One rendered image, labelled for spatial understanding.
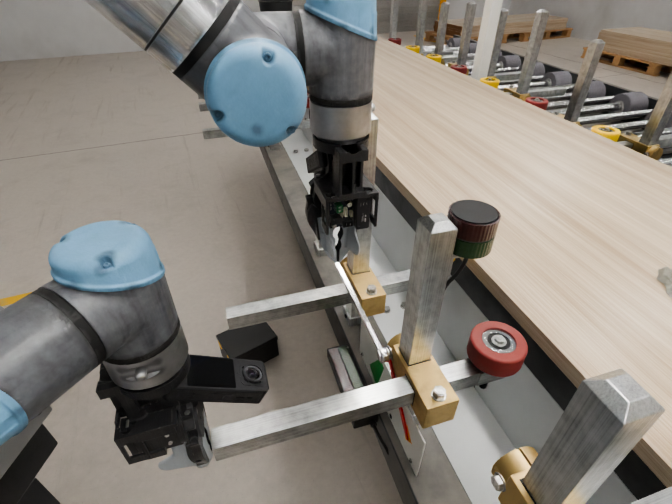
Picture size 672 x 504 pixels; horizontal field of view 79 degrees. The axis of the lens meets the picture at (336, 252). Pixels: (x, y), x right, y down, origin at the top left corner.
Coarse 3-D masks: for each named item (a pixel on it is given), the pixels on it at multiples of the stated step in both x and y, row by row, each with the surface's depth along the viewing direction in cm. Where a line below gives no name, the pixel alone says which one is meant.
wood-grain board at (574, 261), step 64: (384, 64) 199; (384, 128) 129; (448, 128) 129; (512, 128) 129; (576, 128) 129; (448, 192) 96; (512, 192) 96; (576, 192) 96; (640, 192) 96; (512, 256) 76; (576, 256) 76; (640, 256) 76; (576, 320) 63; (640, 320) 63; (576, 384) 56; (640, 384) 54; (640, 448) 48
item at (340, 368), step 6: (336, 348) 84; (330, 354) 83; (336, 354) 82; (336, 360) 81; (336, 366) 80; (342, 366) 80; (342, 372) 79; (342, 378) 78; (348, 378) 78; (342, 384) 77; (348, 384) 77; (348, 390) 76
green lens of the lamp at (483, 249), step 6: (456, 240) 48; (492, 240) 48; (456, 246) 48; (462, 246) 48; (468, 246) 48; (474, 246) 48; (480, 246) 48; (486, 246) 48; (456, 252) 49; (462, 252) 48; (468, 252) 48; (474, 252) 48; (480, 252) 48; (486, 252) 49; (468, 258) 49; (474, 258) 49
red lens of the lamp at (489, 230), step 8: (448, 216) 48; (456, 224) 47; (464, 224) 46; (472, 224) 46; (488, 224) 46; (496, 224) 47; (464, 232) 47; (472, 232) 46; (480, 232) 46; (488, 232) 47; (496, 232) 48; (472, 240) 47; (480, 240) 47
